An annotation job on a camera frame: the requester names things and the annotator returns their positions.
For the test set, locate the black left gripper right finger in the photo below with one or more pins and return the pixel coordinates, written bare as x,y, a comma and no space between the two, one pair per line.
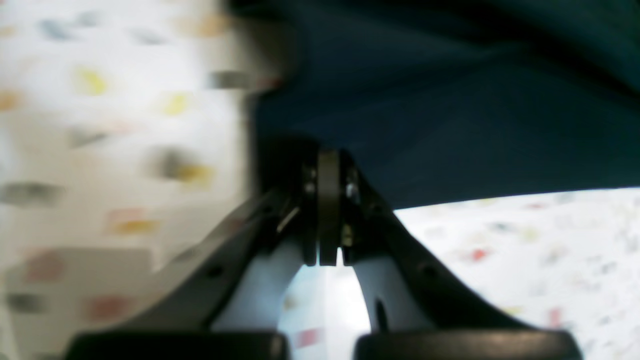
418,309

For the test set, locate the black t-shirt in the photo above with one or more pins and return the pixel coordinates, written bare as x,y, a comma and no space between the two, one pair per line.
440,101

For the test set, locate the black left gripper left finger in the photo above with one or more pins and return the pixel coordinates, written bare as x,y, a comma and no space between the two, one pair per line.
228,307

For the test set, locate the terrazzo pattern tablecloth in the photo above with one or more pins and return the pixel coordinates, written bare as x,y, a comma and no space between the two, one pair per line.
125,140

